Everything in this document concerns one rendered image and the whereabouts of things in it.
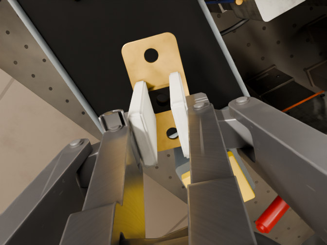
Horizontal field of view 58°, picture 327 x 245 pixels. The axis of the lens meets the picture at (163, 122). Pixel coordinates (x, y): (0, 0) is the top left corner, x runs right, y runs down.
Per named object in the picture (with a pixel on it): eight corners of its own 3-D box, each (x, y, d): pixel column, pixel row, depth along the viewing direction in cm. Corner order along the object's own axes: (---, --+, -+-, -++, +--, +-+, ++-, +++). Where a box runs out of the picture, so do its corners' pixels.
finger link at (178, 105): (170, 105, 14) (185, 101, 14) (168, 73, 20) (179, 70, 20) (185, 160, 15) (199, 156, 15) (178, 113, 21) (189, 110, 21)
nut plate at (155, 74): (200, 139, 23) (202, 146, 22) (153, 151, 23) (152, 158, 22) (173, 29, 20) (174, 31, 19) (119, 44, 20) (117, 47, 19)
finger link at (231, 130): (191, 130, 12) (262, 113, 12) (184, 96, 17) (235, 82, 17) (198, 160, 13) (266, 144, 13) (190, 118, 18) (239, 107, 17)
